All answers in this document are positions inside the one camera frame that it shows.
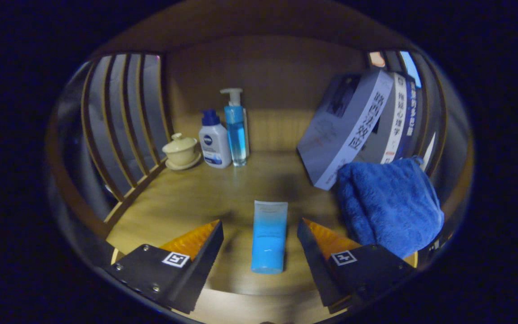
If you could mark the grey book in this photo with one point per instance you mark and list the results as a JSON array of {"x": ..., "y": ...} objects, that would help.
[{"x": 335, "y": 130}]

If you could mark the beige lidded teacup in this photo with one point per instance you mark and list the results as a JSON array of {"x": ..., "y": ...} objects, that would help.
[{"x": 180, "y": 150}]

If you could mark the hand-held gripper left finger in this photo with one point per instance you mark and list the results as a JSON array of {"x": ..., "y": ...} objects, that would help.
[{"x": 198, "y": 270}]

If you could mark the wooden drawer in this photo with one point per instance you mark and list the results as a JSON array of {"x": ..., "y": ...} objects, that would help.
[{"x": 259, "y": 309}]

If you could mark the blue pump bottle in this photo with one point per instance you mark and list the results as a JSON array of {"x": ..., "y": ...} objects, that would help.
[{"x": 235, "y": 135}]

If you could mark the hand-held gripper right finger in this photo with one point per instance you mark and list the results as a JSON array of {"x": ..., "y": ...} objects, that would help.
[{"x": 319, "y": 267}]

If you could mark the blue towel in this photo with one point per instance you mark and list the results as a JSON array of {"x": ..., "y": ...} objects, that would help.
[{"x": 389, "y": 202}]

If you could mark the wooden cabinet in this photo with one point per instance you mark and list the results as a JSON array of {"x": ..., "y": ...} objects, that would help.
[{"x": 263, "y": 67}]

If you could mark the white bottle with blue cap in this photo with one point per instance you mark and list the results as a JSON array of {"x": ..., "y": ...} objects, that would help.
[{"x": 214, "y": 144}]

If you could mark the dark blue book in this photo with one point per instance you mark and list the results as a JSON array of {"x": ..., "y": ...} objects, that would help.
[{"x": 411, "y": 117}]

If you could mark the white spine book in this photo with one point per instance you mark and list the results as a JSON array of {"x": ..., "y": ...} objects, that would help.
[{"x": 396, "y": 121}]

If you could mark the blue squeeze tube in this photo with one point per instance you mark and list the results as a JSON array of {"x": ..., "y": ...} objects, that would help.
[{"x": 269, "y": 243}]

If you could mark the wooden countertop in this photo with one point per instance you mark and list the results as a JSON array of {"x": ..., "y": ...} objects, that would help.
[{"x": 223, "y": 189}]

